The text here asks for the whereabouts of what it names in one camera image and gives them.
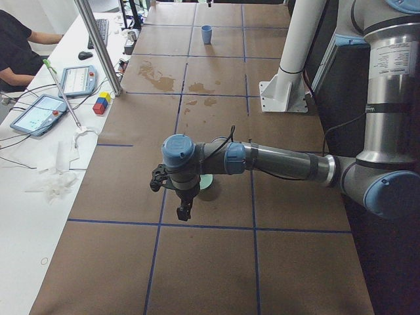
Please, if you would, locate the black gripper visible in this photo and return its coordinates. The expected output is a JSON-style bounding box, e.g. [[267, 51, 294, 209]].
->
[[150, 164, 200, 221]]

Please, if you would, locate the light green bowl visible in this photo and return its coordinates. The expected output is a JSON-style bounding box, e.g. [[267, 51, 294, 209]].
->
[[199, 174, 213, 191]]

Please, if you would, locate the blue plastic cup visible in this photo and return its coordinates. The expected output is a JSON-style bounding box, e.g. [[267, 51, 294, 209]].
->
[[201, 25, 213, 45]]

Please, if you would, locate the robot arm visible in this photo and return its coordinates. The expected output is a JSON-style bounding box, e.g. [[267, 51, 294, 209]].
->
[[150, 1, 419, 221]]

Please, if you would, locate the red cube block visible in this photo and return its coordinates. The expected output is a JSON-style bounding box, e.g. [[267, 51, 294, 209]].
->
[[93, 98, 108, 115]]

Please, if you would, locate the crumpled white tissue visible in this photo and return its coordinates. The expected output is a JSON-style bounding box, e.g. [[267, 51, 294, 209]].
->
[[24, 171, 77, 204]]

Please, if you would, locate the yellow blue cube block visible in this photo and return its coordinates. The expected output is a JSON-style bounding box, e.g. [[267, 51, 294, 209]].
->
[[98, 92, 112, 104]]

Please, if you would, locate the far teach pendant tablet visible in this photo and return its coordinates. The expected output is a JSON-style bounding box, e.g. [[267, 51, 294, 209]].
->
[[60, 65, 96, 98]]

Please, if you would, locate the teach pendant tablet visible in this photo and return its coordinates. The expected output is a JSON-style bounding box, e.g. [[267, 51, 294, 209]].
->
[[10, 94, 67, 137], [60, 65, 96, 98]]

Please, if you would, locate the near teach pendant tablet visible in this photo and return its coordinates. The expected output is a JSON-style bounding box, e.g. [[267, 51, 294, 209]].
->
[[10, 94, 67, 137]]

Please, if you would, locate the metal cup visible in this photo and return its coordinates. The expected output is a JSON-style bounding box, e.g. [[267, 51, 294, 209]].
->
[[127, 31, 137, 42]]

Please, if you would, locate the black computer mouse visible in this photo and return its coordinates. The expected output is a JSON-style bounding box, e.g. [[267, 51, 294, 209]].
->
[[78, 51, 93, 60]]

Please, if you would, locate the long metal rod tool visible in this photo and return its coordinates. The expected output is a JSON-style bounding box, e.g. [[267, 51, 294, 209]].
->
[[43, 59, 81, 129]]

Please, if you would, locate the black keyboard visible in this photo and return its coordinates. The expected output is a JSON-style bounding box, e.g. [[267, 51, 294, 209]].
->
[[87, 18, 110, 51]]

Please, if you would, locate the person in black shirt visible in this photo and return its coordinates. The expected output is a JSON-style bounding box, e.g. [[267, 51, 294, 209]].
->
[[1, 10, 63, 92]]

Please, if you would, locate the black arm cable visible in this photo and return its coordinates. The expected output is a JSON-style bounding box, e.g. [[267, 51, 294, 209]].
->
[[200, 113, 368, 180]]

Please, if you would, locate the white pedestal column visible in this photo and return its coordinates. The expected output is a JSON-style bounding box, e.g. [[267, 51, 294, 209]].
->
[[260, 0, 315, 113]]

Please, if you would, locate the aluminium frame post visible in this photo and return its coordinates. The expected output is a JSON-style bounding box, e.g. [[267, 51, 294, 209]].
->
[[74, 0, 123, 96]]

